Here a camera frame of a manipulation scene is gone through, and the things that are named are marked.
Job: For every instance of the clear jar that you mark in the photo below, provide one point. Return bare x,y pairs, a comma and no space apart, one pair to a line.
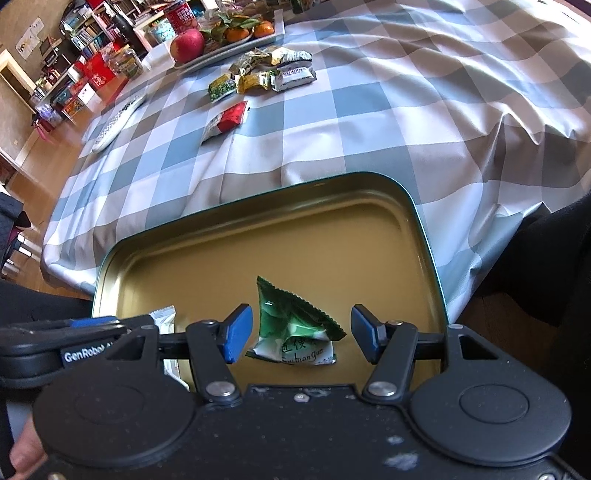
124,61

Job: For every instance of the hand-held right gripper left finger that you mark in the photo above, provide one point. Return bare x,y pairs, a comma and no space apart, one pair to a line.
238,334

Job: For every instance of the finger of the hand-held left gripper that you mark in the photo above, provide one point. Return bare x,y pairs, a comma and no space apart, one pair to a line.
99,322

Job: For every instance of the checked tablecloth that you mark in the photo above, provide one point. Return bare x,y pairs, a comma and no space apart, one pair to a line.
392,115

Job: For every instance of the green white snack packet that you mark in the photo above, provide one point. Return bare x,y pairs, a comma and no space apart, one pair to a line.
288,318

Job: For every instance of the person's dark trouser leg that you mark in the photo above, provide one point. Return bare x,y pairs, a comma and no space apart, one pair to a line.
37,300

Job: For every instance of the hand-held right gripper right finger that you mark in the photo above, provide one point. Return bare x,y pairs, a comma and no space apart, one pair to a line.
362,334

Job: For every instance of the green tin box gold inside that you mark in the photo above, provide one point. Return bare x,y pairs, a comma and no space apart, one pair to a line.
277,240

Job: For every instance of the wall poster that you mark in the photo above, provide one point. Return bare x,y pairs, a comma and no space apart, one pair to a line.
28,39

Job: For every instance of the red snack packet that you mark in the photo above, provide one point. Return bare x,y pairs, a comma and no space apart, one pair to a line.
227,121

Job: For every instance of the white remote control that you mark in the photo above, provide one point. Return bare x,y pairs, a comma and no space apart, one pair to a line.
117,122

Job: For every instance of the white rectangular serving tray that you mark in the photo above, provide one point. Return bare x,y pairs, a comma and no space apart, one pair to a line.
272,34

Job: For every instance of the teal patterned bowl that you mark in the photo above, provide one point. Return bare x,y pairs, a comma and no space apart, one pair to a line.
160,33

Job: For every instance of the pile of snack packets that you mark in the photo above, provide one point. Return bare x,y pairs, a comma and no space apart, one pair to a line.
258,76

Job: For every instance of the green tangerine leaves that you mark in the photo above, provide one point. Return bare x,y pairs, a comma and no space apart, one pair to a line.
231,21

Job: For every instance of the red canister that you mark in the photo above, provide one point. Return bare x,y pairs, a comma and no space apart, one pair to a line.
181,16

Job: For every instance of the person's left hand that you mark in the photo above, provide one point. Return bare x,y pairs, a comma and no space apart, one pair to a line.
25,450

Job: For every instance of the bookshelf with books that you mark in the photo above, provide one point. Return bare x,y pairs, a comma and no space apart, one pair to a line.
101,23

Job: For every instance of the tangerine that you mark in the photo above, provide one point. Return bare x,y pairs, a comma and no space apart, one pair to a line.
264,30
238,33

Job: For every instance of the red apple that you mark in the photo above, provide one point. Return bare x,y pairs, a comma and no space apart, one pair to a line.
187,45

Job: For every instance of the red box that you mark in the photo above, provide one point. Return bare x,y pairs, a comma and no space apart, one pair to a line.
99,71

